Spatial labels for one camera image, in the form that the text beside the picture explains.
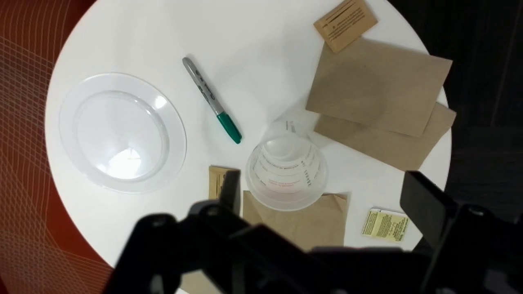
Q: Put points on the tan printed sachet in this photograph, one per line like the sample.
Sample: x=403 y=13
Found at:
x=345 y=22

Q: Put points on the brown paper napkin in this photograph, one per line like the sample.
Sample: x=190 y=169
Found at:
x=380 y=85
x=400 y=149
x=302 y=222

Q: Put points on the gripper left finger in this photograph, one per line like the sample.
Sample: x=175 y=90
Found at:
x=196 y=245

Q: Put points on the grey marker with green cap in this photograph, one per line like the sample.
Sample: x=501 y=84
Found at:
x=208 y=94

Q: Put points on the white plastic plate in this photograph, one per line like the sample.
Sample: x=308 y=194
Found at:
x=122 y=130

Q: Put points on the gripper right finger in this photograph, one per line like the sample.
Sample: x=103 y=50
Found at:
x=461 y=228

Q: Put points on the yellow printed sachet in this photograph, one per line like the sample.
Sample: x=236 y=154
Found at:
x=385 y=225

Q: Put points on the clear plastic cup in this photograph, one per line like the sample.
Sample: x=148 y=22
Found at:
x=286 y=171

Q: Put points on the brown sachet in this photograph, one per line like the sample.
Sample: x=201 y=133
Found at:
x=215 y=181

